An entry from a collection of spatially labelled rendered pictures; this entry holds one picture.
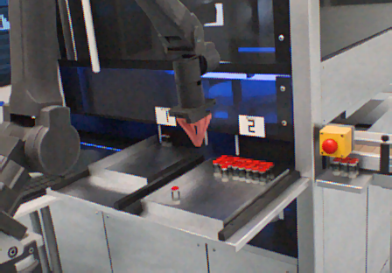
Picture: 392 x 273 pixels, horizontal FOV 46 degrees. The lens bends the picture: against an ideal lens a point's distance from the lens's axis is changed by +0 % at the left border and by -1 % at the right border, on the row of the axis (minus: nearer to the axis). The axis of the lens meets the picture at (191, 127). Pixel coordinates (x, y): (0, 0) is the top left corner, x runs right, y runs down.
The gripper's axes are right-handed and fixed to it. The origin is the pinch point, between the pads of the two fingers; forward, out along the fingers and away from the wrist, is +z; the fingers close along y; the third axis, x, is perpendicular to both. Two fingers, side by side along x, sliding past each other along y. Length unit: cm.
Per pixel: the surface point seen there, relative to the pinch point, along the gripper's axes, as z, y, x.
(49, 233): 60, 15, 98
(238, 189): 22.6, 19.6, 3.5
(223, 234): 19.5, -5.2, -7.8
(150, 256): 71, 32, 58
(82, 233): 71, 33, 100
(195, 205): 21.7, 6.4, 8.8
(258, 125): 9.3, 35.4, 4.3
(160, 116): 10, 36, 43
